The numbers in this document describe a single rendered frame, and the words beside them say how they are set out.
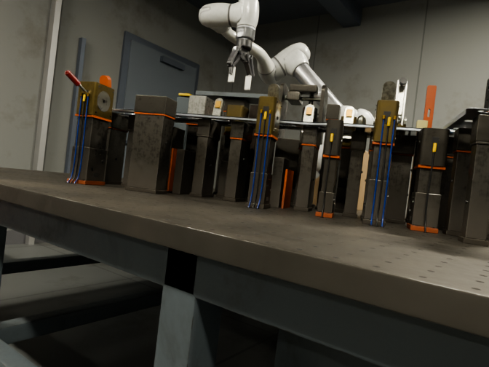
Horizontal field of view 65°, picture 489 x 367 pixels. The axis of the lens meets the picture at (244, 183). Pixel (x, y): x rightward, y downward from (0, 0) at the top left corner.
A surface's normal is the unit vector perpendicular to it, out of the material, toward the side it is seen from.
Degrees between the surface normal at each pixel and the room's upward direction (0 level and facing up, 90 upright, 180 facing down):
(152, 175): 90
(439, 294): 90
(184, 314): 90
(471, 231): 90
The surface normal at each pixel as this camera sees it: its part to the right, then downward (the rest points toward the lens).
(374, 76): -0.58, -0.06
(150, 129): -0.29, -0.03
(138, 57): 0.81, 0.10
